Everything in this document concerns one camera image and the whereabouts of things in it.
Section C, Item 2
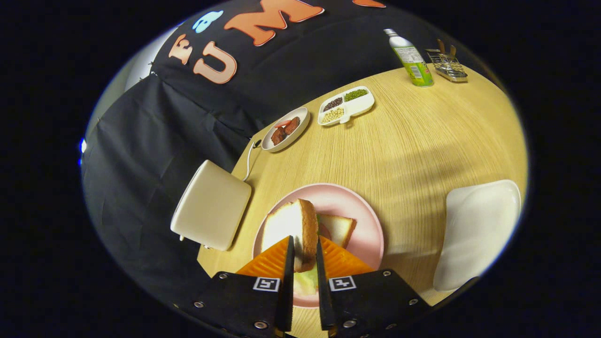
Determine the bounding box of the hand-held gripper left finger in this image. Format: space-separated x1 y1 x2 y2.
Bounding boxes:
181 236 295 336

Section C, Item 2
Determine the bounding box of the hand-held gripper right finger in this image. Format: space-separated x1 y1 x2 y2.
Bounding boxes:
316 236 432 338

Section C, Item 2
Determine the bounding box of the green lettuce leaf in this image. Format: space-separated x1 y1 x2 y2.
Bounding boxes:
294 268 321 297

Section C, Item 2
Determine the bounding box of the toasted bread slice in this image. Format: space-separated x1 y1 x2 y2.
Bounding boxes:
261 199 319 273

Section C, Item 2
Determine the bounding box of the white bread slice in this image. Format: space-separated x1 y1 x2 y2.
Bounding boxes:
319 214 356 248

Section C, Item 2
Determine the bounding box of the pink plate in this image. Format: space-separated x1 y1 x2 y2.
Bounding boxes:
252 183 385 309

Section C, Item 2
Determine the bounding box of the white toaster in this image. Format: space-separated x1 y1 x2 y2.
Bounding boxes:
170 160 252 251

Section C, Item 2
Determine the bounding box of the round white plate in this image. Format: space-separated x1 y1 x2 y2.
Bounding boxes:
261 107 311 153

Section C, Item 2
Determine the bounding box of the white oblong plate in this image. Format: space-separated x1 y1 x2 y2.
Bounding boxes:
433 179 522 292

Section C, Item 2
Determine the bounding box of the divided white dish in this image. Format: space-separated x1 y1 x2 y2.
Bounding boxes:
317 86 376 126

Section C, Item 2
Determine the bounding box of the black backdrop cloth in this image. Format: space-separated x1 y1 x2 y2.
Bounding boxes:
81 0 498 306

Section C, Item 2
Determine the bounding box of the green label metal bottle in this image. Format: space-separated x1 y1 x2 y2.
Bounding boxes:
383 29 435 87

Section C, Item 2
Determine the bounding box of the white toaster cable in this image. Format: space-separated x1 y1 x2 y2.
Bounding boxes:
243 140 262 182

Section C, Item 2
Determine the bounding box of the metal wire cutlery basket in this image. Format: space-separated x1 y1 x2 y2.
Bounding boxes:
425 47 469 84

